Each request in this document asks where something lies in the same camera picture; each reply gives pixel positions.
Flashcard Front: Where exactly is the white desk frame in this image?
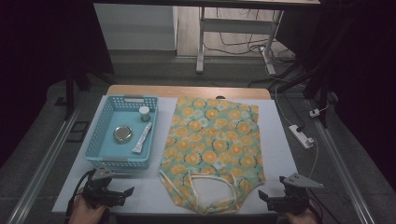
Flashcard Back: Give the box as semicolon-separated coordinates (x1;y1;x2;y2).
195;7;285;76

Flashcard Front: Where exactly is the black floor bracket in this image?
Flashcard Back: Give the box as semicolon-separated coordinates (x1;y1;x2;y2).
66;120;90;144

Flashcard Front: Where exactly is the black metal stand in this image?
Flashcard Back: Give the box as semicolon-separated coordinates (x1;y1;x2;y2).
270;55;332;129
64;60;108;121

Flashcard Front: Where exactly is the white power strip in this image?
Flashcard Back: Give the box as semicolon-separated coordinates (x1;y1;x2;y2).
288;124;315;150

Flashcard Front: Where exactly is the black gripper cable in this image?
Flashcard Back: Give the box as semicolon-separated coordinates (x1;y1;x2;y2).
306;188;344;224
64;168;96;224

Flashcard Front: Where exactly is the round silver metal tin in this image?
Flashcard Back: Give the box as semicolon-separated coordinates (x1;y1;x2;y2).
112;124;134;145

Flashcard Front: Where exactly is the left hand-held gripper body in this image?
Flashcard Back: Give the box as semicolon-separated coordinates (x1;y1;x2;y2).
81;165;123;208

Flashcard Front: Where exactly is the black plug with cable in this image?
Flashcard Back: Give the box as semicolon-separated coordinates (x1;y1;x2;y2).
276;88;306;133

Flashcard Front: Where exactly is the white table mat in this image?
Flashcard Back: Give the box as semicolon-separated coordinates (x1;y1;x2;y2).
50;96;299;216

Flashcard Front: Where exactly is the light blue plastic basket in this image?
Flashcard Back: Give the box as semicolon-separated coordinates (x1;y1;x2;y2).
84;94;160;172

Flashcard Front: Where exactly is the tangle of black floor cables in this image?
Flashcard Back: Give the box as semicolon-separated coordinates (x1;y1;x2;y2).
204;8;297;63

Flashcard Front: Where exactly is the black curtain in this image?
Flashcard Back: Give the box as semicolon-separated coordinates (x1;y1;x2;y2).
276;0;396;190
0;0;114;169

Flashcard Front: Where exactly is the white cabinet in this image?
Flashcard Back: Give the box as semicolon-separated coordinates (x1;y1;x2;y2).
92;3;178;52

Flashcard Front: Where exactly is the person's right hand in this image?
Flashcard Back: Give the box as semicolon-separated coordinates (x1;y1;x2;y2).
284;202;319;224

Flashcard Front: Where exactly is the thin white cable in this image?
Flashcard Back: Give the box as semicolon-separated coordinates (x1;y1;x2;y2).
306;138;320;181

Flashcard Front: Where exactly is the long white cable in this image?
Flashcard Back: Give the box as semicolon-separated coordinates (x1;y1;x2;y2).
274;83;294;127

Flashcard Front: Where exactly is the white tube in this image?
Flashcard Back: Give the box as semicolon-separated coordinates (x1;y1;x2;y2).
131;121;153;154

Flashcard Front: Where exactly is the aluminium floor rail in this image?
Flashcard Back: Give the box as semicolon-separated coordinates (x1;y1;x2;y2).
311;119;378;224
6;105;84;224

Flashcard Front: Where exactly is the small white adapter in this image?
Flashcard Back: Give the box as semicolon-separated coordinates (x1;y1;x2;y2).
308;101;331;119

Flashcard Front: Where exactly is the small jar with white lid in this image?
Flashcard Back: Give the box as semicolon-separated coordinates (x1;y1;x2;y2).
138;105;152;123

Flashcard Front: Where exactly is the person's left hand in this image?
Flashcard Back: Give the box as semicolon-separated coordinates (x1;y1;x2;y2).
68;189;109;224

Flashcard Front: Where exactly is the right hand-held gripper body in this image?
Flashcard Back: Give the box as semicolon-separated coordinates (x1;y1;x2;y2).
270;172;325;216

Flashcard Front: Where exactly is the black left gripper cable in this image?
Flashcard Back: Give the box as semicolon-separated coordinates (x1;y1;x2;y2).
64;168;96;224

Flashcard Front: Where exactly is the orange slice print cloth bag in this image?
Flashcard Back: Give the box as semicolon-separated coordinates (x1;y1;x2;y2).
158;95;266;217

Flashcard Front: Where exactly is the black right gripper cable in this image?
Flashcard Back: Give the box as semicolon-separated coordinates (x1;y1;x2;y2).
306;188;344;224

